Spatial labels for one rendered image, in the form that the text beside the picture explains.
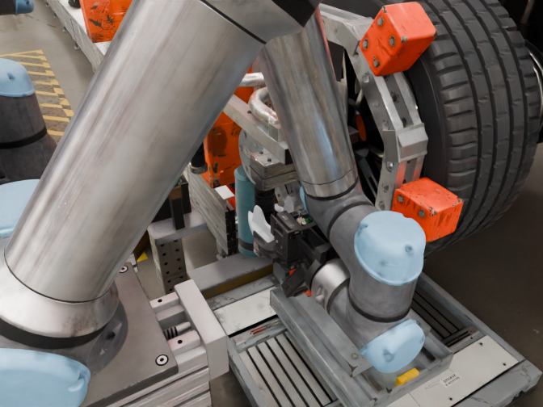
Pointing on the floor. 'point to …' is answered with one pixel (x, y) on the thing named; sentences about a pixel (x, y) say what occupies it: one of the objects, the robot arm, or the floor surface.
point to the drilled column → (170, 264)
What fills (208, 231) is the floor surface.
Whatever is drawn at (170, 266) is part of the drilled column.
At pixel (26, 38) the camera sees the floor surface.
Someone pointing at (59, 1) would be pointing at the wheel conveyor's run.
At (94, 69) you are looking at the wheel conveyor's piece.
